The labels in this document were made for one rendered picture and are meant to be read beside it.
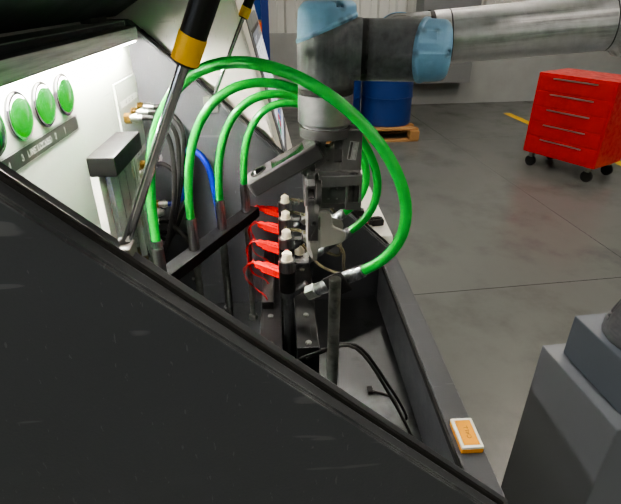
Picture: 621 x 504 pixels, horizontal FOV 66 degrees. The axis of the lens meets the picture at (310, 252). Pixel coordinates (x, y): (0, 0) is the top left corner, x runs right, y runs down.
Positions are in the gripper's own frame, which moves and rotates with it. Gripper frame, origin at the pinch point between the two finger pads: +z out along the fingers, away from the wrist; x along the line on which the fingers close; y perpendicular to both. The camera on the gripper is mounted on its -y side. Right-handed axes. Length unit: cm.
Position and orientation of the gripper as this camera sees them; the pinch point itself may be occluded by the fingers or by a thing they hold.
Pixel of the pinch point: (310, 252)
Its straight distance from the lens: 76.1
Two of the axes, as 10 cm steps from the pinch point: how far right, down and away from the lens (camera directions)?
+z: 0.0, 8.8, 4.8
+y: 10.0, -0.3, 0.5
